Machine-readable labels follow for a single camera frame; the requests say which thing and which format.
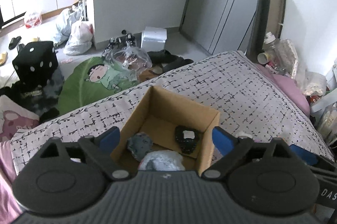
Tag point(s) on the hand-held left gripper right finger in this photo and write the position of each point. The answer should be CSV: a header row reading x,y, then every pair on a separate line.
x,y
222,139

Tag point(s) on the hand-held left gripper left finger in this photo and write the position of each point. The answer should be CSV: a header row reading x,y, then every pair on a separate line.
x,y
110,137

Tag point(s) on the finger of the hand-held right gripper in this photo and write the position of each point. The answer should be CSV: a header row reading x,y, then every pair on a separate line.
x,y
304,155

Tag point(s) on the black patterned sock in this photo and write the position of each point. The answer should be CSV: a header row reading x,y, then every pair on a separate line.
x,y
187,141

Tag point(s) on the white grey cloth bundle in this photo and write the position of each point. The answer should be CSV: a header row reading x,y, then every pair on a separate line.
x,y
158,159

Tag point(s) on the brown cardboard box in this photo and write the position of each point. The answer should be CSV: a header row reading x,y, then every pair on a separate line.
x,y
168,103

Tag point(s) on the white black patterned bed blanket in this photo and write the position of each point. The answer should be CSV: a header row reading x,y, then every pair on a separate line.
x,y
237,82

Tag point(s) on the green cartoon cushion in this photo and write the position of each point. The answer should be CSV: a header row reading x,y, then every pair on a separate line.
x,y
79,87

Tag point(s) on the pink pillow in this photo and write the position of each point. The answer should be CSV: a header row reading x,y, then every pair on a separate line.
x,y
287,87

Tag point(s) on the clear plastic bag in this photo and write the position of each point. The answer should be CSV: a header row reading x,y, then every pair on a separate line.
x,y
131,62

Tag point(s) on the paper cup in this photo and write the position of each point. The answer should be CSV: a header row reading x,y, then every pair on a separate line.
x,y
263,57

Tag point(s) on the black gear on floor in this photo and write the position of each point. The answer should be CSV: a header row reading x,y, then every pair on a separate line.
x,y
118,42

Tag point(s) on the black slippers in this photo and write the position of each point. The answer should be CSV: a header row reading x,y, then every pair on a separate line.
x,y
168,59

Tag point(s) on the pink floral cushion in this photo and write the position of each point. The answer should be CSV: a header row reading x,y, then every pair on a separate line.
x,y
15,118

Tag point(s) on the heap of white plastic bags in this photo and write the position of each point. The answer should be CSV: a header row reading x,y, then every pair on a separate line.
x,y
288,58

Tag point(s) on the white plastic bag red print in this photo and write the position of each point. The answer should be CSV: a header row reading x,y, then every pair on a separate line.
x,y
79,38

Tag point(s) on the black dice stool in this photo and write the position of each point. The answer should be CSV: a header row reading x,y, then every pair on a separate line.
x,y
35,63

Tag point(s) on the clear plastic jar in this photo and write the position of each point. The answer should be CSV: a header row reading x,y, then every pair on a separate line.
x,y
271,44

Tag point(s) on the pink bed sheet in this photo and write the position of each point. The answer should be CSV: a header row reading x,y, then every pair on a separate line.
x,y
10,182

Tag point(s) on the white box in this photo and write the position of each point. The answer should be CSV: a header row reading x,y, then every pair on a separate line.
x,y
154,37

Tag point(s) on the black framed folded table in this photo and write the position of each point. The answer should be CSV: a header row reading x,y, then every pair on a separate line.
x,y
266,19

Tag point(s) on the black slipper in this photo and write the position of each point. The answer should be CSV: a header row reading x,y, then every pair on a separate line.
x,y
15,42

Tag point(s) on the grey door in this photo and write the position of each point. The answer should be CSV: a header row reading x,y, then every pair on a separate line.
x,y
223,3

